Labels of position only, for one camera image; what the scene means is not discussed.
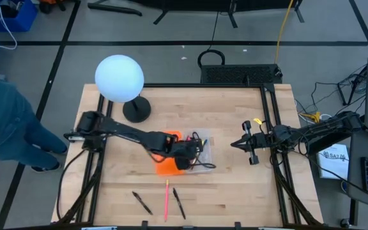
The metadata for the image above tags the pink pencil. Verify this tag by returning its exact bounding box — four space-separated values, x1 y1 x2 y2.
164 179 170 222

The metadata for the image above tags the plain black pen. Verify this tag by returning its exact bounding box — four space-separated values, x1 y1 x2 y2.
172 187 187 220

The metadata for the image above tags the black pen with rubber grip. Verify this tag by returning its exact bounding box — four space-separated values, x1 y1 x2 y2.
132 190 154 216

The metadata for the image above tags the black aluminium table frame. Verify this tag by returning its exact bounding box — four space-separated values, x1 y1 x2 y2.
56 82 324 228

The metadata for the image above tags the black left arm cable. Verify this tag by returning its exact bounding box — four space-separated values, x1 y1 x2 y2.
56 148 88 221

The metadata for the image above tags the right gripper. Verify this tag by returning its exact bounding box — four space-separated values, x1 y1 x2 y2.
231 120 273 165

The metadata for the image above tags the white paper booklet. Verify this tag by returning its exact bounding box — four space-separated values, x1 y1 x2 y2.
317 143 350 180

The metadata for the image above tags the white globe lamp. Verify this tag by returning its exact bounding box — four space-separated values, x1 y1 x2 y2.
94 54 152 124

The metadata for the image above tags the black perforated computer case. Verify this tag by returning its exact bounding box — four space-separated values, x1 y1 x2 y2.
200 63 283 86

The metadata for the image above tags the orange perforated tray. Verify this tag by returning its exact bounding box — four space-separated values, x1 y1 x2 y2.
154 130 187 176

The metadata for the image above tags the black coiled floor cable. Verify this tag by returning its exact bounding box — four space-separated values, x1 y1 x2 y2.
197 49 226 68

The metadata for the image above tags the black floor stand bar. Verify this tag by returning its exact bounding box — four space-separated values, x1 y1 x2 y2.
87 2 143 17

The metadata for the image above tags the black partition curtain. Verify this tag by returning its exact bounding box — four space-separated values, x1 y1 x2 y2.
129 0 306 29

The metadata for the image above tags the black cable tangle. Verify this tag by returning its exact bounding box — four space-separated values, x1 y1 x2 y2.
310 63 368 127

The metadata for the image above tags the yellow cable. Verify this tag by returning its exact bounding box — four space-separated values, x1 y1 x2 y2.
273 0 295 65

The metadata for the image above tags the clear plastic supply box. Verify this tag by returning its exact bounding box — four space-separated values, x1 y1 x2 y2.
183 128 214 174

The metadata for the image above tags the person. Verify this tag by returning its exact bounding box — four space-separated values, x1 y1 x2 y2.
0 73 69 173

